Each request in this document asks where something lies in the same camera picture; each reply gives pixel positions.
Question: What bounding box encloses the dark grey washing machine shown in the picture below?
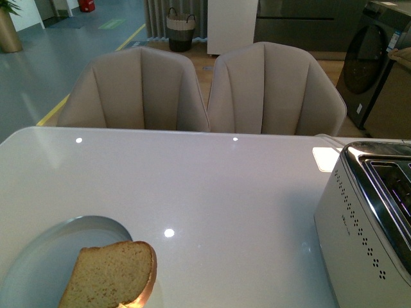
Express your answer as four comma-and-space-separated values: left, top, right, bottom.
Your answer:
337, 1, 410, 130

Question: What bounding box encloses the white and chrome toaster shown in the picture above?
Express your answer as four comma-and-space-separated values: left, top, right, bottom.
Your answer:
314, 141, 410, 307

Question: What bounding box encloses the white refrigerator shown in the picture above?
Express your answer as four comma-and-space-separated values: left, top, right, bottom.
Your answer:
207, 0, 258, 55

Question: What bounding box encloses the light blue round plate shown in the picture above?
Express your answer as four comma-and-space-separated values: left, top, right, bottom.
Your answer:
1, 216, 132, 307

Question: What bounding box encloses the slice of bread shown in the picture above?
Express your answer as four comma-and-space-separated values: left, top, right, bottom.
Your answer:
58, 241, 157, 307

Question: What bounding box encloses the beige chair on right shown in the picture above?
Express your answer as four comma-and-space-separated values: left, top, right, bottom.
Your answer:
207, 42, 347, 136

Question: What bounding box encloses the beige chair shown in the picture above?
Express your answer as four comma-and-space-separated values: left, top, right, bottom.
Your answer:
207, 42, 347, 136
57, 47, 210, 132

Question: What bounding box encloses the gold planter with plant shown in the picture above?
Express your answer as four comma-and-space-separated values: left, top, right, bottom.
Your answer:
1, 0, 22, 53

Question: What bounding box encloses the woven laundry basket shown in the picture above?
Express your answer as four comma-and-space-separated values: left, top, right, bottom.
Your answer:
166, 7, 196, 52

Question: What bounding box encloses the dark grey kitchen cabinet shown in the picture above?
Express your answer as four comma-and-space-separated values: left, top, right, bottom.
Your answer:
254, 0, 367, 52

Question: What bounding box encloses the beige chair on left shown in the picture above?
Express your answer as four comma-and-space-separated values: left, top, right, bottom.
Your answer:
57, 47, 210, 132

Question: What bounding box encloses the grey curtain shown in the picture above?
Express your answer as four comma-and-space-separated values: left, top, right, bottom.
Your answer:
143, 0, 209, 42

